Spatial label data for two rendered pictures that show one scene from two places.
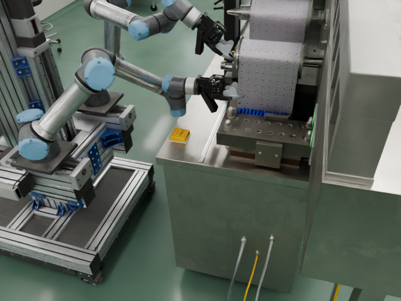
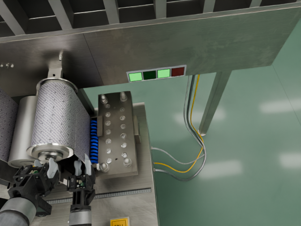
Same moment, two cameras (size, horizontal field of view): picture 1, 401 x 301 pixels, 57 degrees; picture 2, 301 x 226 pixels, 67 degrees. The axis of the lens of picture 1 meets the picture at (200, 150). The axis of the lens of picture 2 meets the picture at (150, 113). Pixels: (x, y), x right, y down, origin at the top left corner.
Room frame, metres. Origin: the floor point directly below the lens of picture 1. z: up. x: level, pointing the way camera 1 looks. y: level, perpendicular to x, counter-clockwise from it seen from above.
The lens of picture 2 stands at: (1.20, 0.19, 1.96)
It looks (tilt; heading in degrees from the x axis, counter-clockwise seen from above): 61 degrees down; 251
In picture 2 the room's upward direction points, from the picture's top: 6 degrees counter-clockwise
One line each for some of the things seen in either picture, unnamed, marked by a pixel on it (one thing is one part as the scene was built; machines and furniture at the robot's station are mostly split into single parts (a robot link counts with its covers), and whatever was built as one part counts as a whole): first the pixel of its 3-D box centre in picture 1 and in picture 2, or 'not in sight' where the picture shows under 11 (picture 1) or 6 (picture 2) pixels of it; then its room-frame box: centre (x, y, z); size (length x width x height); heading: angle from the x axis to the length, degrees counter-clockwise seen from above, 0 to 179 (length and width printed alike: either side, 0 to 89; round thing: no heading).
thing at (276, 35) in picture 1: (273, 64); (31, 134); (1.52, -0.34, 1.16); 0.39 x 0.23 x 0.51; 162
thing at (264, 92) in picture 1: (265, 94); (83, 132); (1.34, -0.28, 1.11); 0.23 x 0.01 x 0.18; 72
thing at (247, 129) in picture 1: (268, 134); (117, 132); (1.21, -0.28, 1.00); 0.40 x 0.16 x 0.06; 72
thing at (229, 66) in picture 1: (231, 91); (62, 179); (1.48, -0.16, 1.05); 0.06 x 0.05 x 0.31; 72
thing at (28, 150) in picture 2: (240, 54); (51, 152); (1.43, -0.19, 1.25); 0.15 x 0.01 x 0.15; 162
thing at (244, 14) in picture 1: (246, 12); not in sight; (1.68, -0.24, 1.33); 0.06 x 0.06 x 0.06; 72
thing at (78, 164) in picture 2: (235, 88); (77, 164); (1.39, -0.16, 1.12); 0.09 x 0.03 x 0.06; 73
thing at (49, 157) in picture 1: (41, 144); not in sight; (1.39, 0.74, 0.87); 0.15 x 0.15 x 0.10
